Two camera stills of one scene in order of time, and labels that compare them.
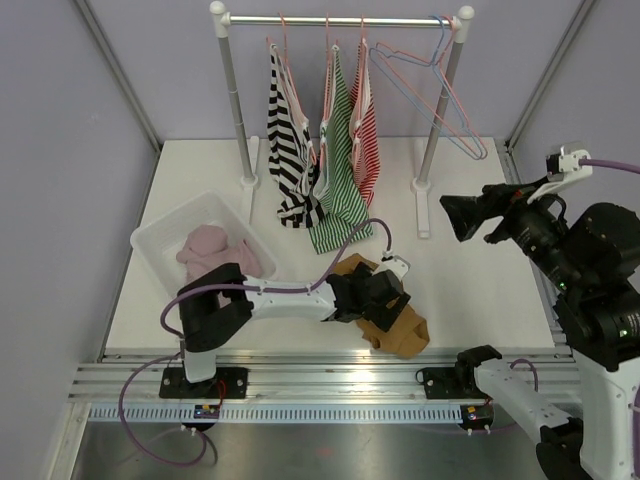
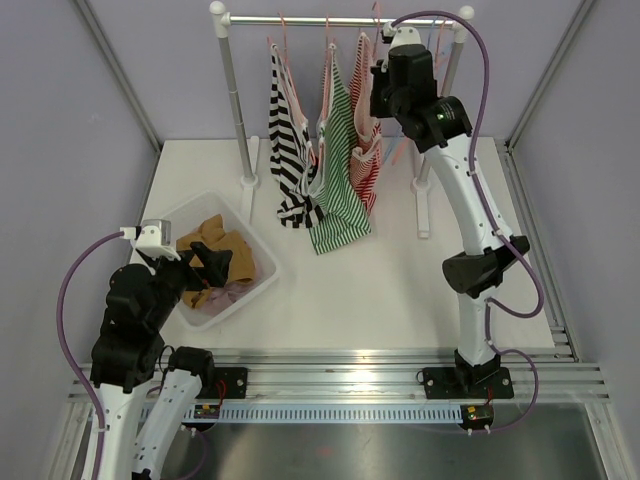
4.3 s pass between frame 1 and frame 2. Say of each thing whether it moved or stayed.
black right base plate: stayed
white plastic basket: stayed
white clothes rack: stayed
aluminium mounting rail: stayed
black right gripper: moved
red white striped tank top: stayed
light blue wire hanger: moved
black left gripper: moved
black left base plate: stayed
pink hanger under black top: stayed
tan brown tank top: moved
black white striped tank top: stayed
